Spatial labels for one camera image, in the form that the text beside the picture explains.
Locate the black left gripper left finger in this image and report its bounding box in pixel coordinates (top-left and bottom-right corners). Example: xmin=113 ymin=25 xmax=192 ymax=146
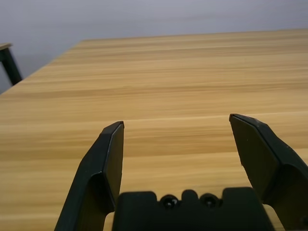
xmin=54 ymin=121 xmax=125 ymax=231

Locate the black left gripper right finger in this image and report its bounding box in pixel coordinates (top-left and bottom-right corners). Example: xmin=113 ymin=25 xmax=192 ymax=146
xmin=229 ymin=114 xmax=308 ymax=231

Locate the wooden side table black leg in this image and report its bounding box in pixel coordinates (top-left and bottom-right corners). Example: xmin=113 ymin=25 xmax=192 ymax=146
xmin=0 ymin=42 xmax=24 ymax=94

